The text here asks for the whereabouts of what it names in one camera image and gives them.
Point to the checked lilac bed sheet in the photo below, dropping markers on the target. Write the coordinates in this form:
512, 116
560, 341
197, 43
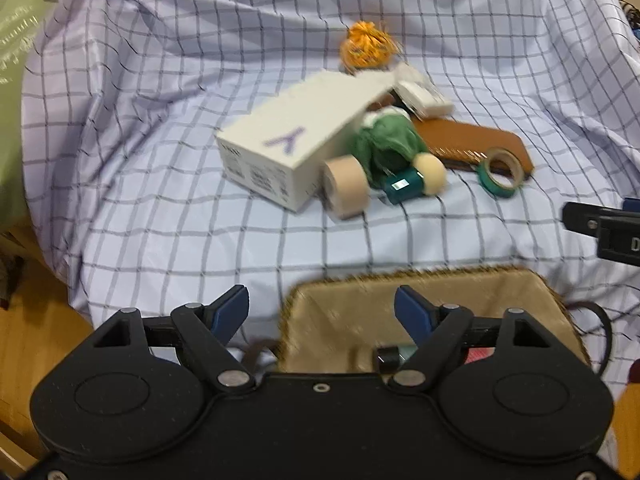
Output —
150, 85

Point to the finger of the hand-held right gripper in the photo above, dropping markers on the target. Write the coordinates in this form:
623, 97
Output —
631, 204
580, 217

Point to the beige tape roll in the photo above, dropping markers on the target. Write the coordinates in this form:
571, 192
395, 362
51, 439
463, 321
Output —
345, 185

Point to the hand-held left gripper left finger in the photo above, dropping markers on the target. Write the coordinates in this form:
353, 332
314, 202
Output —
230, 312

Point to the small teal box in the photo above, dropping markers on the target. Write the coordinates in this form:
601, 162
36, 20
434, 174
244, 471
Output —
405, 187

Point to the cream soft puff ball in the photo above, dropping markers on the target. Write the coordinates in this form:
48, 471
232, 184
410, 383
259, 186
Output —
432, 172

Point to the green plush toy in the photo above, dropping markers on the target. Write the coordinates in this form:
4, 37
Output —
387, 135

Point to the orange pompom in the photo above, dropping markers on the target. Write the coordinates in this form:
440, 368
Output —
367, 47

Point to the white cardboard box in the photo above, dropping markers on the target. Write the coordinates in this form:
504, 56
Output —
290, 125

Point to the white tissue packet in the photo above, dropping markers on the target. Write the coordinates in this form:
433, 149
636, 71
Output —
425, 100
410, 74

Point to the teal tape roll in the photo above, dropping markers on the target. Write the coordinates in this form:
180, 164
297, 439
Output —
492, 186

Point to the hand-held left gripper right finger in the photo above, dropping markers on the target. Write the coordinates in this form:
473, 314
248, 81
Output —
412, 310

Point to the green paper bag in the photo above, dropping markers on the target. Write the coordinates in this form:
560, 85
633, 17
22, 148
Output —
12, 85

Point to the brown leather case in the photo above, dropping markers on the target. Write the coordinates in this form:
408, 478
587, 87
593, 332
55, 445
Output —
465, 135

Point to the woven lined basket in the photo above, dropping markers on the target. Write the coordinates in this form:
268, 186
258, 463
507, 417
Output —
340, 310

